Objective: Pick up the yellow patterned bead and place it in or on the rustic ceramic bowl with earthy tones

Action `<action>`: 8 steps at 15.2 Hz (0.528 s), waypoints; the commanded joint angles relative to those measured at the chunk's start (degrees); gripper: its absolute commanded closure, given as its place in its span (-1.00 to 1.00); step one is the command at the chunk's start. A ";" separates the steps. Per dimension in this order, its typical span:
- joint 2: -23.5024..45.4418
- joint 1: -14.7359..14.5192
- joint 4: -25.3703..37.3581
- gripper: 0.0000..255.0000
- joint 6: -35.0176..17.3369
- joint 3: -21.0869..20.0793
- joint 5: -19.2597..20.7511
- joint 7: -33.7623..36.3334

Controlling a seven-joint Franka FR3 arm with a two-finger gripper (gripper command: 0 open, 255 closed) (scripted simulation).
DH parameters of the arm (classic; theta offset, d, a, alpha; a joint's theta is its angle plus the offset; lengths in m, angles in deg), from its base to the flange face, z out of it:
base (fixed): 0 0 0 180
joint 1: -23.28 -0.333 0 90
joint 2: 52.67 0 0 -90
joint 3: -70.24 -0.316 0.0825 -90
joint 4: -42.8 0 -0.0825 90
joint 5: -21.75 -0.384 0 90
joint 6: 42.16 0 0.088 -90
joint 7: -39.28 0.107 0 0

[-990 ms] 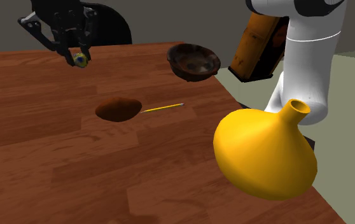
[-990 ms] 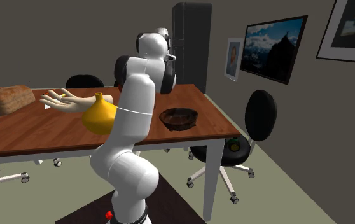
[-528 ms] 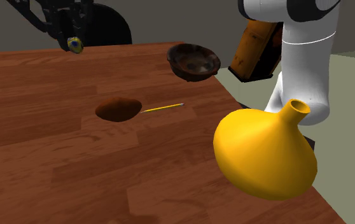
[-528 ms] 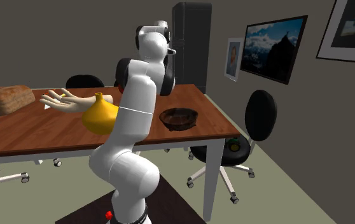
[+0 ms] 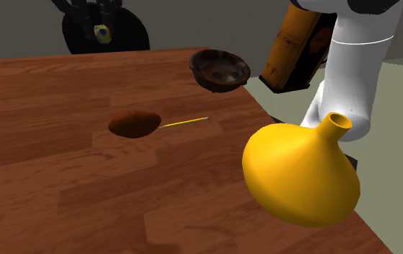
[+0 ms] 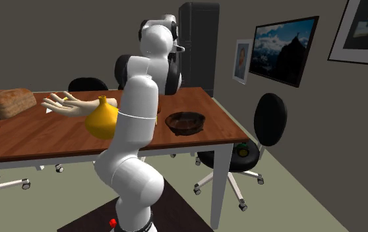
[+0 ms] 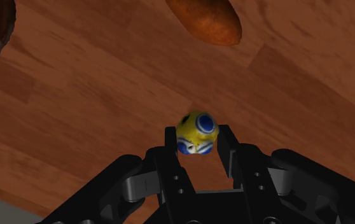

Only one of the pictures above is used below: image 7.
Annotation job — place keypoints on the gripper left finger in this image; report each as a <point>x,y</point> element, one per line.
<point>171,180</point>

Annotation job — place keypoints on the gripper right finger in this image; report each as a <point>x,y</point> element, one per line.
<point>258,183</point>

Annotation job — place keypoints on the yellow ball with blue circles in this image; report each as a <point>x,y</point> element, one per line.
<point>197,132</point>

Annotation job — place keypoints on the brown bread loaf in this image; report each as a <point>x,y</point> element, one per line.
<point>208,20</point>

